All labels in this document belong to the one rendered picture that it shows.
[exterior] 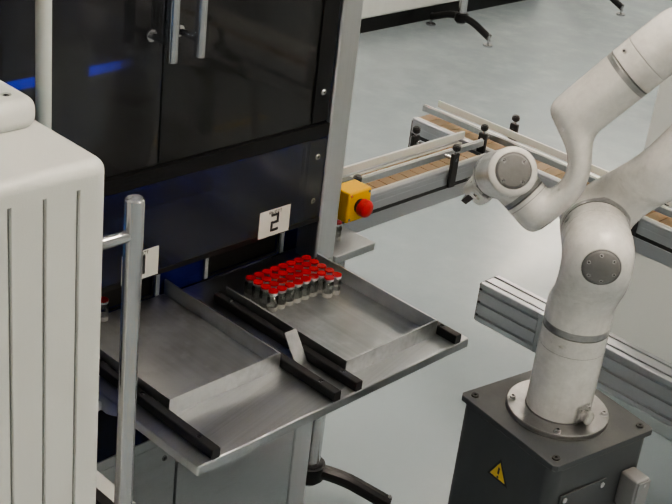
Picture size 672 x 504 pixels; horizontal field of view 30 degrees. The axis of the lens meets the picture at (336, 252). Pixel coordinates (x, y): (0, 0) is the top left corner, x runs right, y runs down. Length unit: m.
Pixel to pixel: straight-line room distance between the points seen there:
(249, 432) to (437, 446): 1.62
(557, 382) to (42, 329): 1.08
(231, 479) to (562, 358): 0.92
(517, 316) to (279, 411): 1.31
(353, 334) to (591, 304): 0.52
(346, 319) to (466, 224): 2.62
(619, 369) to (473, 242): 1.79
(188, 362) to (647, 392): 1.36
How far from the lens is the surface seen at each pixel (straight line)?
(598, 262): 2.10
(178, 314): 2.48
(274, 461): 2.94
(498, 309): 3.45
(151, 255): 2.37
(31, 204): 1.43
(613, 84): 2.07
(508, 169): 2.09
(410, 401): 3.91
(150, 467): 2.65
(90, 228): 1.49
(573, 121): 2.09
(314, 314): 2.52
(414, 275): 4.63
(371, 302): 2.59
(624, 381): 3.28
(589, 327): 2.24
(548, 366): 2.29
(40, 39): 1.97
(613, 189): 2.22
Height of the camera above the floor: 2.13
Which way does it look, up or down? 27 degrees down
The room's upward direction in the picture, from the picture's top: 7 degrees clockwise
